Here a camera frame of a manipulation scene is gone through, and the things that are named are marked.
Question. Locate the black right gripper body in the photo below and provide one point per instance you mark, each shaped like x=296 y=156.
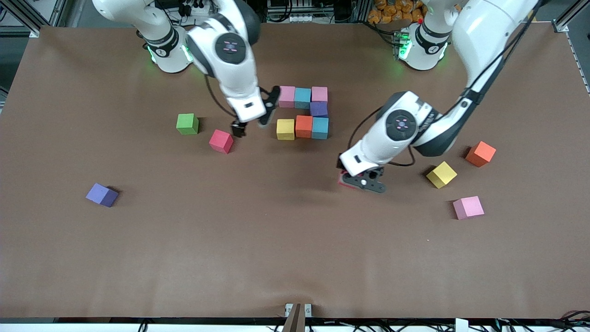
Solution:
x=238 y=128

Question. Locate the red foam cube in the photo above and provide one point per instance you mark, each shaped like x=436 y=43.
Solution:
x=221 y=141
x=343 y=179

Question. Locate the cyan foam cube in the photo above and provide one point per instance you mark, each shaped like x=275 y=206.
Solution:
x=303 y=97
x=320 y=128

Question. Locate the yellow foam cube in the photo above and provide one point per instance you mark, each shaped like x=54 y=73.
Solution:
x=285 y=129
x=441 y=174

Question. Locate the orange foam cube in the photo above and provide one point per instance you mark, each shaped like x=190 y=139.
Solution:
x=480 y=153
x=303 y=126

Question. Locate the purple foam cube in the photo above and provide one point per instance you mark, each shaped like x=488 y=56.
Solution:
x=101 y=194
x=319 y=109

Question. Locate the pink foam cube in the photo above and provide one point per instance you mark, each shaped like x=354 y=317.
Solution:
x=286 y=96
x=319 y=94
x=468 y=207

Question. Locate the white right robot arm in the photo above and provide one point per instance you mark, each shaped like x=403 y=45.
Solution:
x=235 y=69

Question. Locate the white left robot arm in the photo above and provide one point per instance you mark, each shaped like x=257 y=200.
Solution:
x=484 y=37

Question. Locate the green foam cube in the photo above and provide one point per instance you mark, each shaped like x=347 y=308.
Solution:
x=187 y=124

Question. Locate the brown table cover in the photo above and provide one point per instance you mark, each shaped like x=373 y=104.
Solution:
x=295 y=258

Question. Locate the white rack device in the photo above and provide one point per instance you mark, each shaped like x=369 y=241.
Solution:
x=295 y=17

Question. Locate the white power strip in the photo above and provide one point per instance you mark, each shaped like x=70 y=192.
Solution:
x=196 y=10

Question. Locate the orange bag pile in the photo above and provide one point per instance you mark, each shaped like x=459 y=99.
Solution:
x=396 y=11

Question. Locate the brown post with metal bracket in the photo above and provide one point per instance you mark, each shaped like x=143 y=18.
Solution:
x=297 y=313

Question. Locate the aluminium table side rail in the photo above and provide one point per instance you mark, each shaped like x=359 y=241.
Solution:
x=579 y=60

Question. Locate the aluminium frame profile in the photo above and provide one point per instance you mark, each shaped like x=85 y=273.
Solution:
x=23 y=14
x=571 y=14

